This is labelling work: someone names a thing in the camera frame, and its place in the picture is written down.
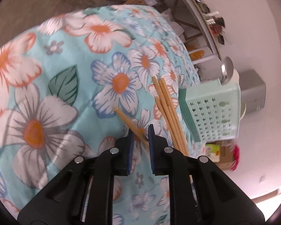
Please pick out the grey refrigerator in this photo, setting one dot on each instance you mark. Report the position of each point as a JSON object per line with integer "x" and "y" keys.
{"x": 253, "y": 91}

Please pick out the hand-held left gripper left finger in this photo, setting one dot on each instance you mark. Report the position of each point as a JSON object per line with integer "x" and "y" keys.
{"x": 131, "y": 152}

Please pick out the red object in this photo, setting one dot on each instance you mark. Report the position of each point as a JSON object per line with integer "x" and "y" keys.
{"x": 236, "y": 157}

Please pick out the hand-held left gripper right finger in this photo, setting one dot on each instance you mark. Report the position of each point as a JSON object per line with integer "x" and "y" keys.
{"x": 151, "y": 150}

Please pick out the brown cardboard box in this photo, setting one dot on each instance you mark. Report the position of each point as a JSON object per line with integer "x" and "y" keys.
{"x": 224, "y": 154}

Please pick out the green plastic utensil holder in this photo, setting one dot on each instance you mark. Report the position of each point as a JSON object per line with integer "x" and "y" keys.
{"x": 213, "y": 112}

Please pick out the floral light blue blanket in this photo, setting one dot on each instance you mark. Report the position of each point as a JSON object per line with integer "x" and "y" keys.
{"x": 60, "y": 63}

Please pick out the white ceramic spoon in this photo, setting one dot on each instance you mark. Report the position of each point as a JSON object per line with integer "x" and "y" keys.
{"x": 235, "y": 76}
{"x": 243, "y": 111}

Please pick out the wooden chopsticks bundle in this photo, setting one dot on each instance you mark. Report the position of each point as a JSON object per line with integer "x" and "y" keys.
{"x": 160, "y": 93}

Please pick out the white side table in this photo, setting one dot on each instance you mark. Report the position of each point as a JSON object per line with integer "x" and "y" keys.
{"x": 201, "y": 16}

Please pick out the yellow plastic bag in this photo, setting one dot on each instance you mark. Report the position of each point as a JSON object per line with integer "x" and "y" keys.
{"x": 197, "y": 54}

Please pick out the yellow labelled bag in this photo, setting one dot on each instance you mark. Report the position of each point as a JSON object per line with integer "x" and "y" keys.
{"x": 212, "y": 151}

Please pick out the metal spoon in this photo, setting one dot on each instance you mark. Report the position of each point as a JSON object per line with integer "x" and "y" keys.
{"x": 227, "y": 68}

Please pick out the wooden chopstick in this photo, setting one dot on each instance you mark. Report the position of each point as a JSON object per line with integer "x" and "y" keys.
{"x": 168, "y": 93}
{"x": 128, "y": 124}
{"x": 165, "y": 119}

